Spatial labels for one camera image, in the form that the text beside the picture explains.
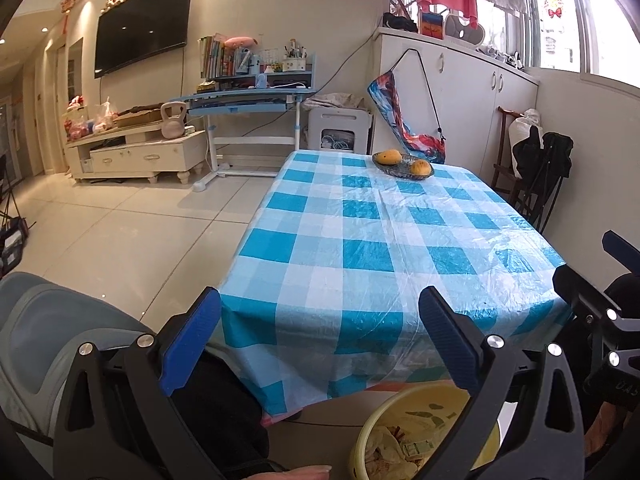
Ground white plastic bag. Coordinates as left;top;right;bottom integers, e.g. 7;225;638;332
364;426;418;480

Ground yellow trash bin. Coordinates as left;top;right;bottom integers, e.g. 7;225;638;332
348;382;470;480

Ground person's right hand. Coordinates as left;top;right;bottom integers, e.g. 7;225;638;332
585;402;627;457

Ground person's left hand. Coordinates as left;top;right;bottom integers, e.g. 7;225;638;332
245;465;332;480

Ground grey padded seat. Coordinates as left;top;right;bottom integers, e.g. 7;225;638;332
0;272;149;474

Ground dark wooden chair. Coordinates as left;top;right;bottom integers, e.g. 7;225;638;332
490;106;574;234

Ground black clothes on chair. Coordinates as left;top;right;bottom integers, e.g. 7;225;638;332
512;125;574;184

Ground blue white checkered tablecloth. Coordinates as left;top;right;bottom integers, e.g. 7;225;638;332
210;151;570;422

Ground right yellow mango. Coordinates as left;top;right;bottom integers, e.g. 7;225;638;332
409;159;434;178

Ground colourful hanging bag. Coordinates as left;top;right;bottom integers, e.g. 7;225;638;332
366;70;447;165

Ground dark fruit bowl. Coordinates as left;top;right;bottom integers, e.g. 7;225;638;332
372;154;427;181

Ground cream TV cabinet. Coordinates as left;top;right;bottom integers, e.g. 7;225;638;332
64;122;208;184

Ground pink kettlebell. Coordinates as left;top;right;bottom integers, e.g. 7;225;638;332
160;101;188;140

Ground white plastic stool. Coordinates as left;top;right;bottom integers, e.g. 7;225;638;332
307;107;372;154

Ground blue children study desk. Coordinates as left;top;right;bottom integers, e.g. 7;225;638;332
181;54;317;192

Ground row of books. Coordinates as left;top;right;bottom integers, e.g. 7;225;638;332
198;35;252;81

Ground pink plush toy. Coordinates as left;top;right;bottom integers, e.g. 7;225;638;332
224;36;258;49

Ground white wall cabinets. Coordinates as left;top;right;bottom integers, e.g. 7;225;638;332
369;27;538;182

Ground wall mounted black television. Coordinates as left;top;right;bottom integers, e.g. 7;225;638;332
94;0;191;79

